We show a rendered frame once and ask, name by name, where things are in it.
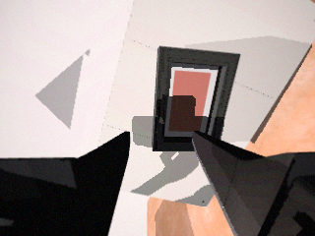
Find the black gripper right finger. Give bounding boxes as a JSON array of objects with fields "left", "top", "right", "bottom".
[{"left": 192, "top": 131, "right": 315, "bottom": 236}]

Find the dark grey picture frame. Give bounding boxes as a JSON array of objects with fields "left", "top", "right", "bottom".
[{"left": 152, "top": 45, "right": 240, "bottom": 151}]

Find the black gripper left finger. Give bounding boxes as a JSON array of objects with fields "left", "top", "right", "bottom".
[{"left": 0, "top": 131, "right": 131, "bottom": 236}]

